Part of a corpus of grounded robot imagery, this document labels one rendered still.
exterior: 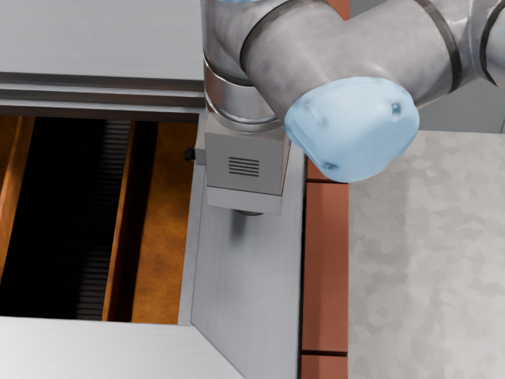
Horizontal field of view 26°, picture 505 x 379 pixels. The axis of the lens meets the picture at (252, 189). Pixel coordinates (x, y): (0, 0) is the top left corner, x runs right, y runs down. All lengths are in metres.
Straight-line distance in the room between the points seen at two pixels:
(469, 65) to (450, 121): 1.11
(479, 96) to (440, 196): 0.60
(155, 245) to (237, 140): 0.35
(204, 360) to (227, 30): 0.29
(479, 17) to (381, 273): 0.49
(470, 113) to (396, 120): 1.15
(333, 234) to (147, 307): 0.23
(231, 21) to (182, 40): 0.36
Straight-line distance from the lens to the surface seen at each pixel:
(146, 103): 1.09
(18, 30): 1.13
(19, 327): 0.93
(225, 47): 0.76
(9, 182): 1.19
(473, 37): 0.73
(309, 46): 0.71
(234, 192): 0.91
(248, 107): 0.82
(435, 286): 1.16
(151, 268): 1.16
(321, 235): 1.01
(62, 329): 0.93
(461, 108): 1.82
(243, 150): 0.86
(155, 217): 1.19
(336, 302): 0.97
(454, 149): 1.26
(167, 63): 1.08
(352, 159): 0.69
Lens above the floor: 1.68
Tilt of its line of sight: 55 degrees down
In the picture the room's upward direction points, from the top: straight up
